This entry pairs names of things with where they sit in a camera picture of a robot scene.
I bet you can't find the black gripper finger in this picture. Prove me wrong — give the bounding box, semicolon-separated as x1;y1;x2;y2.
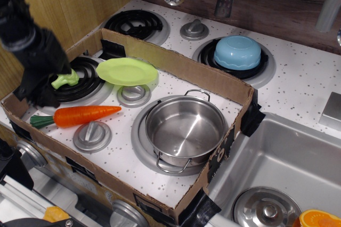
13;84;35;102
35;84;60;108

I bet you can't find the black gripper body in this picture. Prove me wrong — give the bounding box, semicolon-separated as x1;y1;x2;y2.
13;29;71;96

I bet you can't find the orange toy carrot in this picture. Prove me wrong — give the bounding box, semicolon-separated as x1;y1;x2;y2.
30;106;121;129

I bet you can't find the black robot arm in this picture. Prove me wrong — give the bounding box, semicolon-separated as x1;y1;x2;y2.
1;0;71;108

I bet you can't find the light green plastic plate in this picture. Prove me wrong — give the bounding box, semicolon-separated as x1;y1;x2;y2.
96;58;158;86

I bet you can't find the green toy broccoli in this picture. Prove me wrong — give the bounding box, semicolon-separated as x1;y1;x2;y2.
51;69;79;90

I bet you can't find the brown cardboard fence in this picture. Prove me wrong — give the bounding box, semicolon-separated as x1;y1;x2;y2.
2;29;257;226

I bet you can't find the black front left burner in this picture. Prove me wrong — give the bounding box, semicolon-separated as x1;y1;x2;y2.
50;56;104;103

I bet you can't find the silver stove knob front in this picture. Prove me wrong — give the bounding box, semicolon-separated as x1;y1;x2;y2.
73;121;112;153

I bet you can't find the silver stove knob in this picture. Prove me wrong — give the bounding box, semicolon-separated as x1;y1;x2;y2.
180;19;209;41
117;85;151;108
73;121;112;153

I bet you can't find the silver oven knob left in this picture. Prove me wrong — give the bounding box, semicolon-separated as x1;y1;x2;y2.
17;140;47;171

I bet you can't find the silver oven knob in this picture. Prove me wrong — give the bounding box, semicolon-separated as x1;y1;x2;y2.
110;199;149;227
17;140;47;171

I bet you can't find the black device lower left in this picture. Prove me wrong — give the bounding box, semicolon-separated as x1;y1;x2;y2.
1;139;34;190

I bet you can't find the silver stove knob centre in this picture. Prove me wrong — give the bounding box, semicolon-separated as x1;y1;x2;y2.
117;85;151;108

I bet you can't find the orange yellow toy piece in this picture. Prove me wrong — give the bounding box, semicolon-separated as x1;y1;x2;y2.
43;206;70;223

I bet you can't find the silver oven knob right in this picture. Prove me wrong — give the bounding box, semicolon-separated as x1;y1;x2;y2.
110;199;149;227

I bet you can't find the stainless steel pot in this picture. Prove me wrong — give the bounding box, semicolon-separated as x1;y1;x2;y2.
145;90;228;174

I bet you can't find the silver stove knob rear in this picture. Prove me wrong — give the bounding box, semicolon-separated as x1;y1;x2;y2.
180;19;209;41

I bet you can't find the black rear right burner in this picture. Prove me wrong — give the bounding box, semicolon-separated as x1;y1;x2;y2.
192;37;275;80

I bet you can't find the light blue plastic bowl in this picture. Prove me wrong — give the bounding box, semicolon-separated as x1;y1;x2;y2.
214;35;261;70

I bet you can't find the grey metal sink basin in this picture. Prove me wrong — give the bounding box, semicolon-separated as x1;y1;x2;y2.
208;113;340;226

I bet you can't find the silver pot lid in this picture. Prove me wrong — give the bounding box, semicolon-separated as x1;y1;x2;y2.
231;187;302;226

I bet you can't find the grey block on counter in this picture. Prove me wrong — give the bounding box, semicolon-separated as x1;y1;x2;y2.
319;92;341;131

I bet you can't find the silver faucet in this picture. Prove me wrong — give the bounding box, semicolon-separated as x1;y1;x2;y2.
315;0;340;33

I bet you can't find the toy orange half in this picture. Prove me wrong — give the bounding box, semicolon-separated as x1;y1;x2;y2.
293;209;340;227

